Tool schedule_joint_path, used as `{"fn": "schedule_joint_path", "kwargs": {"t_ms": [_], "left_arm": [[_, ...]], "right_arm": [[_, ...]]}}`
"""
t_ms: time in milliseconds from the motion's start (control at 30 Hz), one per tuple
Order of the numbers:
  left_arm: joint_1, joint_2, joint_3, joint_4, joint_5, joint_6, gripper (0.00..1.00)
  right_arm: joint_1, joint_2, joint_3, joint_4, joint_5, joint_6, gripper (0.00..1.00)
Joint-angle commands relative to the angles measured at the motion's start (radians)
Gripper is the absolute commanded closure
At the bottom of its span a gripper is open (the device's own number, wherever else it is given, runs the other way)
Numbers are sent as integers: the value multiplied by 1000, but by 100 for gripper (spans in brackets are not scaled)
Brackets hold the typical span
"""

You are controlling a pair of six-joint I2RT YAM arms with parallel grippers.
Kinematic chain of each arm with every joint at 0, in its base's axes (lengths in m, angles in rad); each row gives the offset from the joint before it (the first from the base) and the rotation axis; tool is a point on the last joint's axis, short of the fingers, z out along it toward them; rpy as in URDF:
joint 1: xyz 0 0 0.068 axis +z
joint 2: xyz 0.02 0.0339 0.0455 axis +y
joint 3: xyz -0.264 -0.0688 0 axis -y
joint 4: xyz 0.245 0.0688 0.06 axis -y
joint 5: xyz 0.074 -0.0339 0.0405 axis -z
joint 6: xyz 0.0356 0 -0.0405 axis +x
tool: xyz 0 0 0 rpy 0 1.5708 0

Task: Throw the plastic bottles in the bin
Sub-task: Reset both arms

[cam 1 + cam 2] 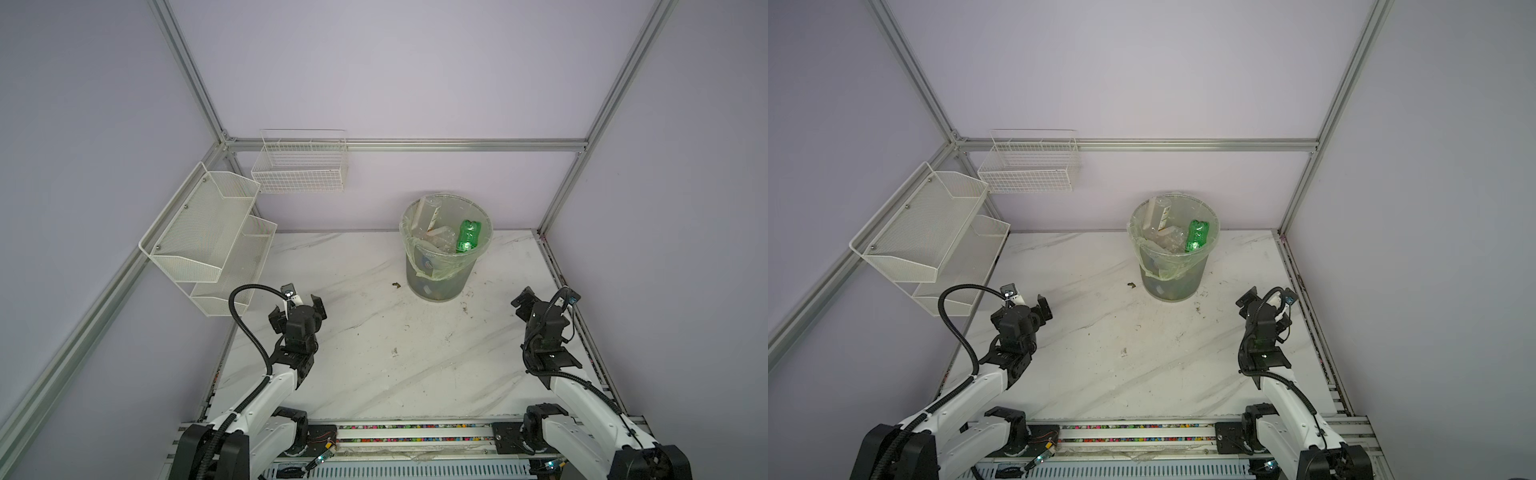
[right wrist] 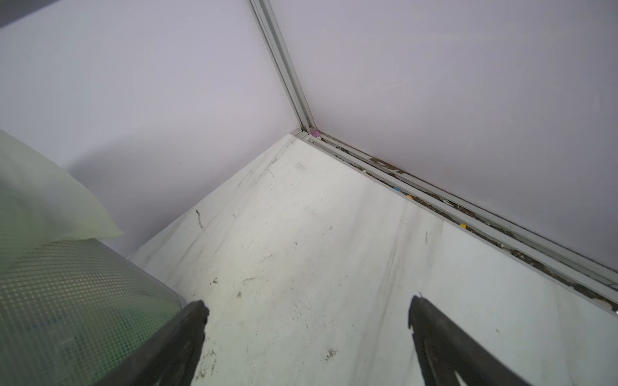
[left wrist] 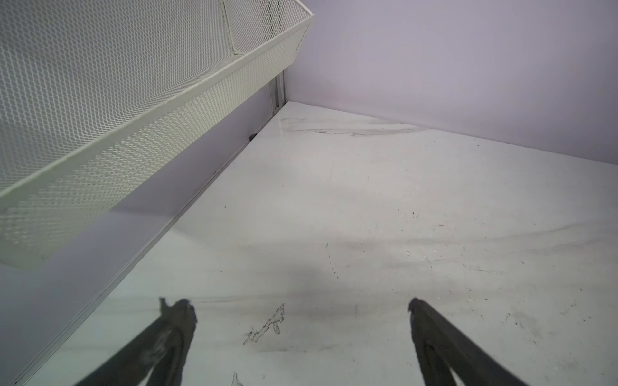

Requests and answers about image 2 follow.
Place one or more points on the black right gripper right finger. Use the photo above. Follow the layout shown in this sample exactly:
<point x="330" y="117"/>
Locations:
<point x="447" y="355"/>

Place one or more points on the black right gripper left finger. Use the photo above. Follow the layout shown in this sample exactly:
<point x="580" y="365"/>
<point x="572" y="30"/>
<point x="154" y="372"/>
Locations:
<point x="170" y="356"/>

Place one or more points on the grey mesh waste bin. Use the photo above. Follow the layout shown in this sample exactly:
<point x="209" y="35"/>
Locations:
<point x="72" y="311"/>

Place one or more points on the green plastic bin liner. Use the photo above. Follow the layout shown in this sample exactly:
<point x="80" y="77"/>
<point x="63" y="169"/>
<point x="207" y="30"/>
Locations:
<point x="41" y="204"/>

